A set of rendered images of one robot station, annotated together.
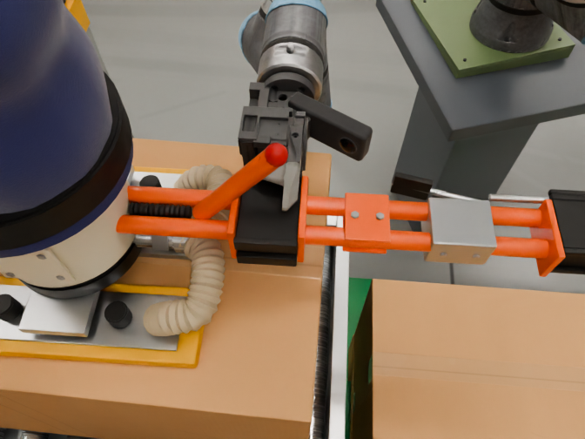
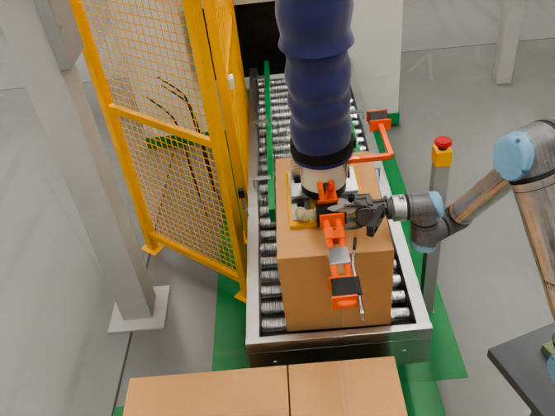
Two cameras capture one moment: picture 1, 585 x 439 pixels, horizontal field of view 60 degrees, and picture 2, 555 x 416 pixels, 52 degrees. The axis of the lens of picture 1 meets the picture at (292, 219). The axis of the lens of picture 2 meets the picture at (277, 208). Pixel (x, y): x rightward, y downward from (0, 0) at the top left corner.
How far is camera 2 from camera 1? 161 cm
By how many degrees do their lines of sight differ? 56
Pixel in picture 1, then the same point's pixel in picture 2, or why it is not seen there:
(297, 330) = (308, 251)
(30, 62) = (310, 125)
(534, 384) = not seen: outside the picture
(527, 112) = (528, 393)
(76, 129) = (313, 144)
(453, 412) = (323, 400)
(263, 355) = (296, 243)
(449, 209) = (343, 251)
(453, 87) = (530, 348)
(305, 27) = (416, 199)
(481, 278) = not seen: outside the picture
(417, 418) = (316, 382)
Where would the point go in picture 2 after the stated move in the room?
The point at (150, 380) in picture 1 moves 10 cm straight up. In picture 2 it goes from (284, 220) to (282, 199)
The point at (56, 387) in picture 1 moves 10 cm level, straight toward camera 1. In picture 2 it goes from (278, 201) to (269, 218)
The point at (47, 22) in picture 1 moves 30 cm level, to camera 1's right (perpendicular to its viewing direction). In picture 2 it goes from (318, 123) to (335, 177)
